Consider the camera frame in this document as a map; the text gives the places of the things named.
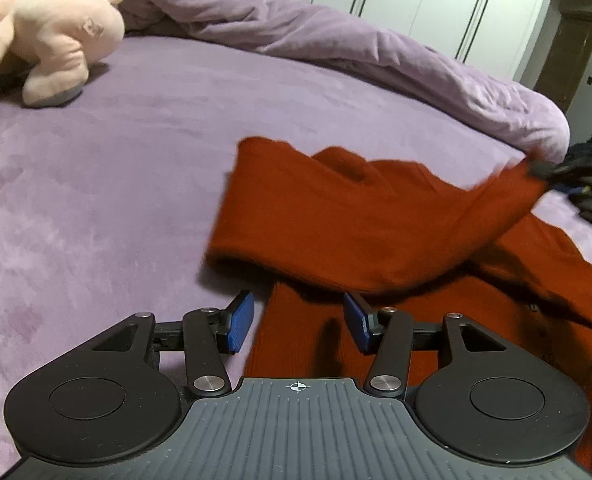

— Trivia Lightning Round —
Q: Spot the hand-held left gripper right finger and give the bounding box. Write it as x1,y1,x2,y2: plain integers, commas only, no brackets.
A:
343,291,509,401

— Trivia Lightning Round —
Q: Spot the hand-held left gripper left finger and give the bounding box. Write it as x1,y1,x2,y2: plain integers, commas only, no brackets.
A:
91,290,255,399

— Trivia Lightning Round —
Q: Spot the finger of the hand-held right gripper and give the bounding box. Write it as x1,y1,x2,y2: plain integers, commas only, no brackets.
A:
528,157,564,182

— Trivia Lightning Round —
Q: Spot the red knit sweater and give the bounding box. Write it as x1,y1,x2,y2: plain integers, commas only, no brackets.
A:
205,136,592,478

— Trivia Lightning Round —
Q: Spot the black bag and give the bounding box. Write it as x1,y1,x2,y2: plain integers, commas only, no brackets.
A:
566,132,592,162

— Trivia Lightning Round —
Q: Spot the bed with purple sheet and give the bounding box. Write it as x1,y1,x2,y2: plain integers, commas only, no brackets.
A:
0,34,592,480

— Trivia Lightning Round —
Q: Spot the purple duvet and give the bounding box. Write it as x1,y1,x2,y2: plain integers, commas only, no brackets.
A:
123,0,571,163

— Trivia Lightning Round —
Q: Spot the pink plush toy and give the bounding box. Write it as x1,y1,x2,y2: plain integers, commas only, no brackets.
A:
0,0,127,108

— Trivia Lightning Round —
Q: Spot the brown door frame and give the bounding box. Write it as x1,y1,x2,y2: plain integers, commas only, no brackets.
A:
533,10,592,113

